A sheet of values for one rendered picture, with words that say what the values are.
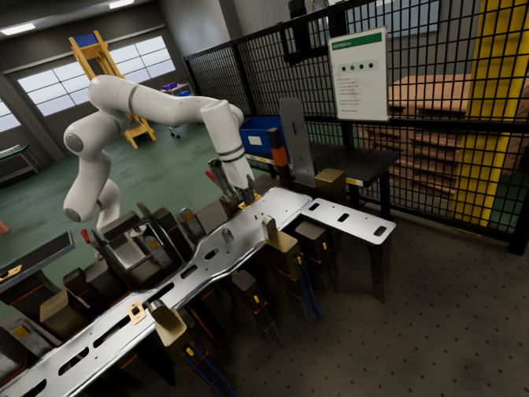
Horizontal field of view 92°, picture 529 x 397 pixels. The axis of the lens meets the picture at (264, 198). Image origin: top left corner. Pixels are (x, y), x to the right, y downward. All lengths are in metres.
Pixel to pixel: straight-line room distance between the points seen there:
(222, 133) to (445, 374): 0.87
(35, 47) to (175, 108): 9.80
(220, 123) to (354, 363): 0.78
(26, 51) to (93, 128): 9.60
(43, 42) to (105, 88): 9.63
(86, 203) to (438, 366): 1.28
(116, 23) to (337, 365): 10.40
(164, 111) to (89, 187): 0.51
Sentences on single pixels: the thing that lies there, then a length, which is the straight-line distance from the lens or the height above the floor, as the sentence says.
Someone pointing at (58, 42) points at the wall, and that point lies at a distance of 10.49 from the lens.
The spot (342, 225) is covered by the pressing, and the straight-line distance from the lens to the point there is 0.82.
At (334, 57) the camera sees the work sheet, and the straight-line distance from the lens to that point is 1.12.
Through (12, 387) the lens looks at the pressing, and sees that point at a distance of 1.02.
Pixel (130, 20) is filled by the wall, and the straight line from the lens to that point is 10.63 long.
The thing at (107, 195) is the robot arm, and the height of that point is 1.15.
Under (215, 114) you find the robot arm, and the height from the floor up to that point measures 1.40.
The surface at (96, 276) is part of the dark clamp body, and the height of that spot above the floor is 1.08.
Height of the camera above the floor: 1.55
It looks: 32 degrees down
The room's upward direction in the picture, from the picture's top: 19 degrees counter-clockwise
